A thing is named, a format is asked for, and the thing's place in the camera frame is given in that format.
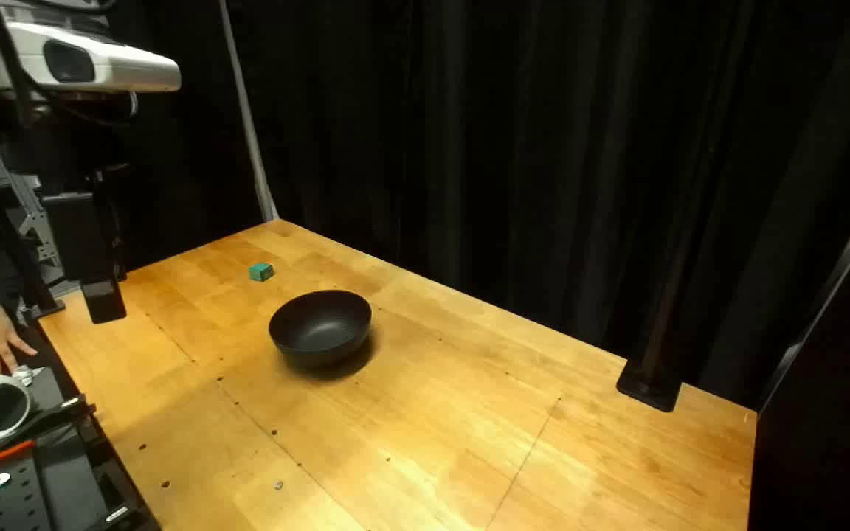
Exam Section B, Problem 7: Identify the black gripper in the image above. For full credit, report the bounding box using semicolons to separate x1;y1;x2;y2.
70;164;137;326

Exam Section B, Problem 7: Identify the black bowl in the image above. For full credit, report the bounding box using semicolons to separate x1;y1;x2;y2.
265;285;376;373

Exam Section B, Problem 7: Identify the silver metal pole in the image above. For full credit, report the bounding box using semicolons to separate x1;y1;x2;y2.
215;0;284;225

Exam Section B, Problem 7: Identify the black curtain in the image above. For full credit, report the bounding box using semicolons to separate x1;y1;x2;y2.
109;0;850;410

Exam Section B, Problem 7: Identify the black pole with base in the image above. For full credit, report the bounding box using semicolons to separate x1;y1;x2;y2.
613;0;731;412

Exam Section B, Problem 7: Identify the black panel with metal edge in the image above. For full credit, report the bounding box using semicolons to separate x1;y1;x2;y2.
748;157;850;531

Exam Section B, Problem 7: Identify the orange-handled tool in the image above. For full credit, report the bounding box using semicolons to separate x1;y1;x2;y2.
0;404;95;466

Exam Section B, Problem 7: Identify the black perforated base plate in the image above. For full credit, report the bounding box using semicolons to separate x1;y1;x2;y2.
0;362;159;531

